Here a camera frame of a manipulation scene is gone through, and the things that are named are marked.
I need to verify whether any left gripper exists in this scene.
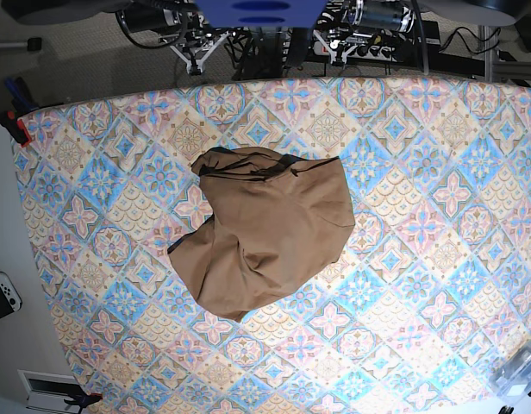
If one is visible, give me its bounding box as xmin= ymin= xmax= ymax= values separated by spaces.
xmin=313 ymin=30 xmax=369 ymax=66

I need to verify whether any red black clamp upper left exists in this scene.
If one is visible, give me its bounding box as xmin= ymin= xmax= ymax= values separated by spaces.
xmin=0 ymin=110 xmax=32 ymax=147

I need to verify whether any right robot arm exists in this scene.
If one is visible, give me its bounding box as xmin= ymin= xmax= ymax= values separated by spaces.
xmin=115 ymin=1 xmax=229 ymax=76

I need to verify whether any game console with white controller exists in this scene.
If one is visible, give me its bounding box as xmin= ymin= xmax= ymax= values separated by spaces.
xmin=0 ymin=272 xmax=22 ymax=319

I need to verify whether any black clamp lower left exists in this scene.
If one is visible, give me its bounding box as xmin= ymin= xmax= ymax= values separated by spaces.
xmin=64 ymin=392 xmax=103 ymax=411

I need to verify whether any patterned colourful tablecloth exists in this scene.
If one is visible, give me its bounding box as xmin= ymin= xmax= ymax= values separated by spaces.
xmin=14 ymin=78 xmax=531 ymax=413

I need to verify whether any white floor vent box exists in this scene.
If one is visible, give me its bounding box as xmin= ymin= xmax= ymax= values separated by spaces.
xmin=18 ymin=369 xmax=83 ymax=413

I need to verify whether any brown t-shirt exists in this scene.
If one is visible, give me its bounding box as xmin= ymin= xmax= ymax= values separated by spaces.
xmin=167 ymin=147 xmax=355 ymax=322

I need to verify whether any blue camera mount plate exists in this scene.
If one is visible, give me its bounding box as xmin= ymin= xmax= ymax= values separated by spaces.
xmin=195 ymin=0 xmax=327 ymax=28

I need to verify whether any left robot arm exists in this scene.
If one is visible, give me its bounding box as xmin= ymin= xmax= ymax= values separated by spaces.
xmin=311 ymin=0 xmax=415 ymax=66

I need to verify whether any clear plastic box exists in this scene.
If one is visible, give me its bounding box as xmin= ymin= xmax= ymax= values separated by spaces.
xmin=489 ymin=340 xmax=531 ymax=405

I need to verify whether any white power strip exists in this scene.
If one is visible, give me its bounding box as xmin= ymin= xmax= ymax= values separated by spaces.
xmin=312 ymin=41 xmax=397 ymax=65

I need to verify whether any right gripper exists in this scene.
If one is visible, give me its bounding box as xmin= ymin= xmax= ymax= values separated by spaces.
xmin=159 ymin=29 xmax=230 ymax=76

